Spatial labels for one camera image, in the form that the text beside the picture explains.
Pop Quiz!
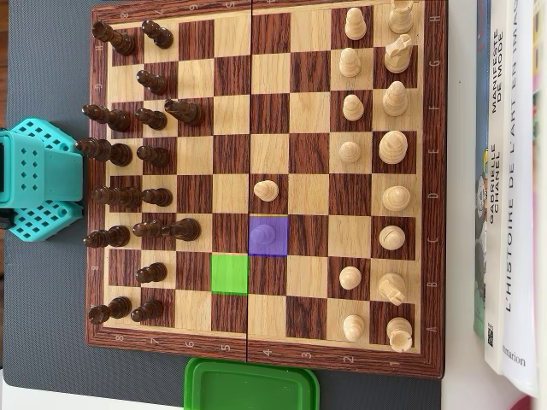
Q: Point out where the illustrated teal spine book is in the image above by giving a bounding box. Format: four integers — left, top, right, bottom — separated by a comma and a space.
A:
473, 0, 492, 341

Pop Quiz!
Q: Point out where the light wooden knight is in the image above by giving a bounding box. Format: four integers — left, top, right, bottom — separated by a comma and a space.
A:
377, 272, 407, 307
384, 33, 414, 74

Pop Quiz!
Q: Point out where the dark wooden pawn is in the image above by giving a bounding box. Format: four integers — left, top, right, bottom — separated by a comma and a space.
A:
135, 261, 168, 284
132, 220, 164, 238
141, 19, 174, 50
136, 69, 168, 97
141, 188, 174, 207
134, 107, 168, 131
136, 145, 169, 168
130, 299, 164, 323

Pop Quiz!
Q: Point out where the dark wooden bishop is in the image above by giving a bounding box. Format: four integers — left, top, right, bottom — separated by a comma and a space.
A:
81, 103, 132, 132
83, 225, 132, 249

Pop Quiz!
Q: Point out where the dark wooden king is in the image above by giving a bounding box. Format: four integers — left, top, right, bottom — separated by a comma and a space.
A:
75, 138, 133, 167

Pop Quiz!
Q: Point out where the light wooden bishop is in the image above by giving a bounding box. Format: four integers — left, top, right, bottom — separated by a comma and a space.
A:
379, 225, 406, 252
382, 80, 409, 118

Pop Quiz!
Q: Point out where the dark wooden rook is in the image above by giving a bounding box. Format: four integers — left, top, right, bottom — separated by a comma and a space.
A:
91, 20, 138, 56
88, 296, 132, 324

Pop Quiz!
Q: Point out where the dark gray table mat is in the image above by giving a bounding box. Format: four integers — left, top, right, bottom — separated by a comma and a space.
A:
0, 0, 444, 410

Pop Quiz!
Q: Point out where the pink round object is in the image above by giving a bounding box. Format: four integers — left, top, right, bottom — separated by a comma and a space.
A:
508, 393, 547, 410

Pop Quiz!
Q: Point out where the light wooden pawn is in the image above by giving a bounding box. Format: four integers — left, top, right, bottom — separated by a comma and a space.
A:
344, 7, 368, 42
342, 93, 365, 122
251, 225, 277, 245
338, 141, 362, 164
253, 179, 280, 203
338, 47, 362, 79
338, 266, 362, 290
343, 314, 366, 343

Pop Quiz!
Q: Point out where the dark wooden queen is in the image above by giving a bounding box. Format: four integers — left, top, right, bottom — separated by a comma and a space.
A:
90, 185, 143, 210

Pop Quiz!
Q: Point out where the white Gabrielle Chanel book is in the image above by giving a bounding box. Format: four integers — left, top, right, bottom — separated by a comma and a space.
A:
484, 0, 512, 376

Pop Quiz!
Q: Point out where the book with coloured page edges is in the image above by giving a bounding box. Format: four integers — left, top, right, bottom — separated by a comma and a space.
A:
529, 0, 547, 398

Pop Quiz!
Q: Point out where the light wooden rook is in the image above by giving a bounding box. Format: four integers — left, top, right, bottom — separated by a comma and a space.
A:
385, 317, 414, 354
388, 0, 415, 34

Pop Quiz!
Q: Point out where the dark wooden knight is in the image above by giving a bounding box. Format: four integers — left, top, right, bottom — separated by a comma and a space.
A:
163, 98, 204, 126
161, 217, 202, 241

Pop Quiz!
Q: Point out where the green plastic container lid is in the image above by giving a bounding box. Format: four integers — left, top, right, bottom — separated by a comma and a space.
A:
183, 356, 321, 410

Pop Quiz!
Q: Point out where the wooden folding chessboard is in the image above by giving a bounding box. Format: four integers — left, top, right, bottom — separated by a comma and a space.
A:
84, 0, 448, 380

